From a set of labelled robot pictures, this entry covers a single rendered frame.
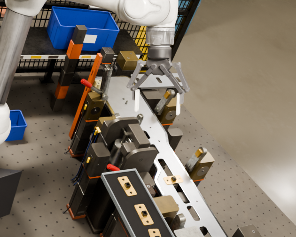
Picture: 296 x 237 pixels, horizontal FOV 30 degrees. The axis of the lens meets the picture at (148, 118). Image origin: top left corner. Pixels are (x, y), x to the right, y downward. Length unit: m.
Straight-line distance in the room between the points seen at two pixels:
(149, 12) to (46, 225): 1.11
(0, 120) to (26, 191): 0.36
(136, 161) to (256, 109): 2.91
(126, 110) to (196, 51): 2.82
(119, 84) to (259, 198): 0.93
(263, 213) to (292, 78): 2.95
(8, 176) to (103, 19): 1.07
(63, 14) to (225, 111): 2.23
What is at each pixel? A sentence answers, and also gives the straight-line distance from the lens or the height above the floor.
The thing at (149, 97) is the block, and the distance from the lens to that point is 2.63.
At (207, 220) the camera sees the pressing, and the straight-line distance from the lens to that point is 2.17.
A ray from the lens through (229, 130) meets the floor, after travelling 4.43.
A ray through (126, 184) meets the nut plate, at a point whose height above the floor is 1.17.
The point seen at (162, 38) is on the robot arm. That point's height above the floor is 1.67.
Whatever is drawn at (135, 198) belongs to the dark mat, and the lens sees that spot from 1.87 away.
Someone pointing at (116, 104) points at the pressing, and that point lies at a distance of 2.47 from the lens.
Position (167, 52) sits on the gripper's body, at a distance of 1.70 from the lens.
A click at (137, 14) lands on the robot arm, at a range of 1.50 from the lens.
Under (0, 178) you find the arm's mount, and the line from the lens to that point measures 2.06.
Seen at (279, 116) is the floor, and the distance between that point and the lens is 4.93.
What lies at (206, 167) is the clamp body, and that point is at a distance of 2.36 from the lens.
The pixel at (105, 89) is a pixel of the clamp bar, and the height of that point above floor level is 1.11.
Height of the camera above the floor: 2.48
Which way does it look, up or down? 37 degrees down
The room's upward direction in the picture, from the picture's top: 25 degrees clockwise
